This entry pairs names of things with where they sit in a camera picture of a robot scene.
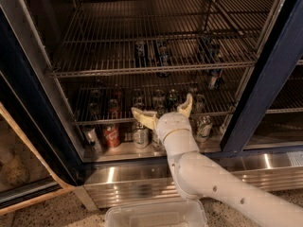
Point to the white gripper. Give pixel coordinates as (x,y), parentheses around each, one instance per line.
(172,122)

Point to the blue pepsi can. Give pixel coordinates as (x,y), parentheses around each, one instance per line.
(163,59)

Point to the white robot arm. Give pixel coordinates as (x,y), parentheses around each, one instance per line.
(195,175)

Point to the silver can second row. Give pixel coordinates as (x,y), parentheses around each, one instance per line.
(136,106)

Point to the white green red can front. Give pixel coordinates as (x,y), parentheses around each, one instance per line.
(156,143)

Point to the white green can front right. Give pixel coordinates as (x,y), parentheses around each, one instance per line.
(203,128)

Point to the red can second row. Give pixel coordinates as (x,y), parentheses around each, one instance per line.
(113,108)

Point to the red cola can front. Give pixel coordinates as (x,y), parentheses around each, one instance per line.
(111,135)

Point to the dark can middle shelf left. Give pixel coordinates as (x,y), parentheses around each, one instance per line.
(140,54)

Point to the steel fridge base grille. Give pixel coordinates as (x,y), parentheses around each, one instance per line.
(150,180)

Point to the blue can middle shelf right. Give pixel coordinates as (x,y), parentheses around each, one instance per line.
(210,53)

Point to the silver can front left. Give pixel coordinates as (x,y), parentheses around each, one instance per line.
(91,136)

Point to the open glass fridge door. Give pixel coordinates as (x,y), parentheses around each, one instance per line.
(28,174)

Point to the clear plastic bin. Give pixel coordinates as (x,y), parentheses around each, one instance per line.
(173,213)

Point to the lower wire shelf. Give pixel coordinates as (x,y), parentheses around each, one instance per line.
(106,100)

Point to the wire shelf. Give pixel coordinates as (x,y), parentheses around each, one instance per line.
(101,35)
(106,100)

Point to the upper wire shelf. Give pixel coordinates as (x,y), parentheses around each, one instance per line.
(101,35)

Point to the blue fridge centre post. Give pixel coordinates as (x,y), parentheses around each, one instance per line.
(275,64)

